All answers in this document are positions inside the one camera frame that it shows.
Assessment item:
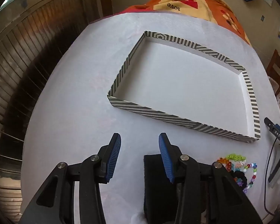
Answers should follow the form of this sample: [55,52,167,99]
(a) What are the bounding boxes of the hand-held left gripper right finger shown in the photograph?
[158,133,263,224]

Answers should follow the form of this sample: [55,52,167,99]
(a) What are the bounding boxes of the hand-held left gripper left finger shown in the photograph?
[19,133,122,224]

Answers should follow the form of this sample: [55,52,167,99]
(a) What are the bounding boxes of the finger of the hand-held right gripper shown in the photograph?
[268,145,280,188]
[264,117,280,145]

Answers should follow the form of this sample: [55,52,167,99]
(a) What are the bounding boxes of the multicolour round bead bracelet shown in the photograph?
[243,161,259,195]

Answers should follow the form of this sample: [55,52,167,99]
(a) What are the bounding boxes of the black sponge hair accessory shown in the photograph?
[143,154,185,218]

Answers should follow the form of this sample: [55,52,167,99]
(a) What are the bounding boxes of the black scrunchie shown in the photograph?
[231,171,248,187]

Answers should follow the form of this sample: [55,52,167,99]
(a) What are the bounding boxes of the striped shallow cardboard box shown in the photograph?
[107,30,261,144]

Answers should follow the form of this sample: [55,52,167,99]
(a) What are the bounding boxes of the wooden chair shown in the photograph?
[266,49,280,96]

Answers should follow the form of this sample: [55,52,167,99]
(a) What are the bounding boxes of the wooden slatted door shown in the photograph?
[0,0,91,215]

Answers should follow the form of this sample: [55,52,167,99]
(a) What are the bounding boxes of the orange printed blanket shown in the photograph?
[118,0,252,46]

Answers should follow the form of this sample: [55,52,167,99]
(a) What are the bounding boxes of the black cable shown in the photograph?
[264,133,280,216]

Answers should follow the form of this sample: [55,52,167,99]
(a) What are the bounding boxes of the teal bead bracelet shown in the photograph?
[231,162,246,172]

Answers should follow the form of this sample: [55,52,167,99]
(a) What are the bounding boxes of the green bead bracelet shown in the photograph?
[226,153,246,162]

